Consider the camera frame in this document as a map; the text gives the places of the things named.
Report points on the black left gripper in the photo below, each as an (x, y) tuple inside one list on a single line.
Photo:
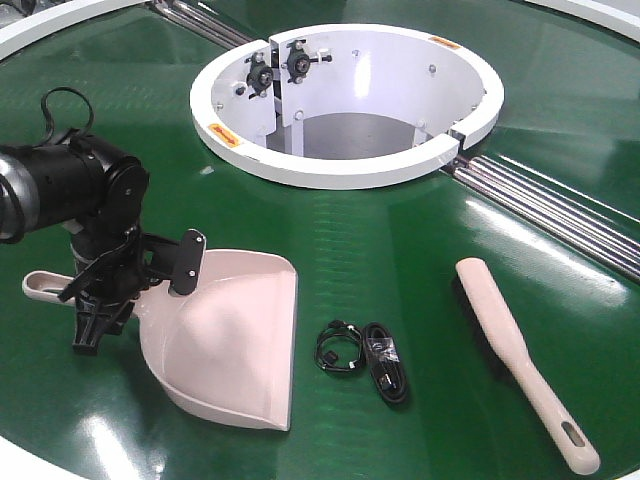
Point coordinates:
[(113, 266)]

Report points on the pink plastic dustpan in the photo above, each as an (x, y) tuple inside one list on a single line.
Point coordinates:
[(225, 352)]

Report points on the pink hand broom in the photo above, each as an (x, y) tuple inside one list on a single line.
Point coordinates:
[(505, 338)]

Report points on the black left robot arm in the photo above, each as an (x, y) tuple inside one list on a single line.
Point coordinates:
[(95, 190)]

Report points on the orange arrow warning sticker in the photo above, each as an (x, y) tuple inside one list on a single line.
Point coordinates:
[(225, 135)]

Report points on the left black bearing block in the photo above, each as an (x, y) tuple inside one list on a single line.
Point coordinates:
[(260, 76)]

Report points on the black bearing block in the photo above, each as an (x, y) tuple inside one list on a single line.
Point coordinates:
[(299, 61), (260, 76)]

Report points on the white outer rim left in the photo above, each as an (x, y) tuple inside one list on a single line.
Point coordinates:
[(33, 28)]

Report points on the white rim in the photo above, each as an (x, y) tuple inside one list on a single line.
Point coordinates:
[(619, 17), (33, 28)]

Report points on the steel rollers rear left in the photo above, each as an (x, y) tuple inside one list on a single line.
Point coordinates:
[(201, 20)]

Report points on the steel rollers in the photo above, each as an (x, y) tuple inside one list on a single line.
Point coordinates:
[(201, 20), (580, 227)]

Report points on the right black bearing block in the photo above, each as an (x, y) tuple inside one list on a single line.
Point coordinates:
[(299, 61)]

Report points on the orange sticker far rim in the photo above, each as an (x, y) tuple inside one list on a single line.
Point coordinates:
[(445, 42)]

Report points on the steel rollers right side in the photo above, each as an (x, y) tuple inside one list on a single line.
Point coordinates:
[(580, 227)]

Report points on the white outer rim right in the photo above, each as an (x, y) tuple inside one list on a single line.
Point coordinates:
[(619, 17)]

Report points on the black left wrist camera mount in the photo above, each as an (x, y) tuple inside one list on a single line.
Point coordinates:
[(177, 262)]

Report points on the white central ring housing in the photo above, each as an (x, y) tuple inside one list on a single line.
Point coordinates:
[(451, 100)]

